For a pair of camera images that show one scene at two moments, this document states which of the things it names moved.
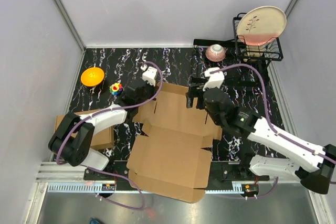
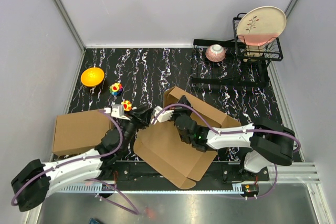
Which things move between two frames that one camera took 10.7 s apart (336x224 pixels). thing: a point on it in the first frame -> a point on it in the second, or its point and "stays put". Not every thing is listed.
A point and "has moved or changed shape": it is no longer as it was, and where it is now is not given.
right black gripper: [195, 91] -> [182, 109]
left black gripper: [153, 89] -> [140, 118]
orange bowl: [92, 76] stays put
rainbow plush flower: [116, 88] stays put
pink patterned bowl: [215, 53] stays put
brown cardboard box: [171, 159] has moved or changed shape
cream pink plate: [260, 25] stays put
